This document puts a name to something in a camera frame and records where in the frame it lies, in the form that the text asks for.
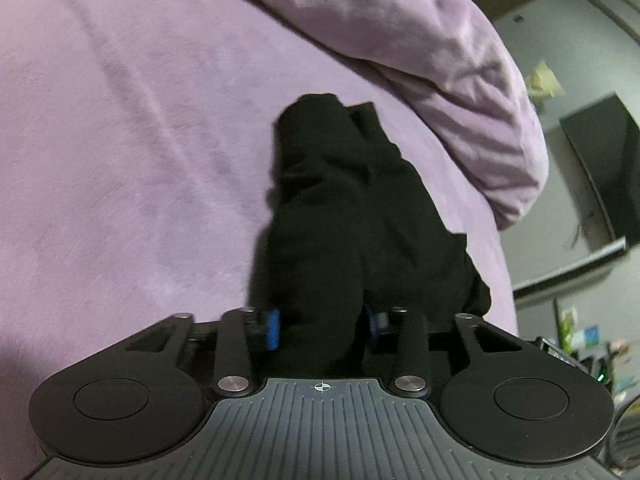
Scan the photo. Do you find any purple fuzzy bed blanket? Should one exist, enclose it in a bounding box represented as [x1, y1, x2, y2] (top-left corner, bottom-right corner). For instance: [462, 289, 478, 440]
[1, 0, 518, 479]

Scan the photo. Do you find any black wall television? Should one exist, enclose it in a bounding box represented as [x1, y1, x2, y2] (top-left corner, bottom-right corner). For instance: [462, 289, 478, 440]
[560, 93, 639, 247]

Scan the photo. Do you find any purple crumpled duvet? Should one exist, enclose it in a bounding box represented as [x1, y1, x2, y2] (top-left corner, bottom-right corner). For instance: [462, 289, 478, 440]
[256, 0, 549, 229]

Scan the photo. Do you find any black garment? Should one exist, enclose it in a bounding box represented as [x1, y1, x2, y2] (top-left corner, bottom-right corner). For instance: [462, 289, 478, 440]
[259, 94, 491, 378]

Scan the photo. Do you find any dried flower bouquet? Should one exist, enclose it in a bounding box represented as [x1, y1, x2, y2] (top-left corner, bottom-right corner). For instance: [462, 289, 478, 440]
[525, 61, 566, 101]

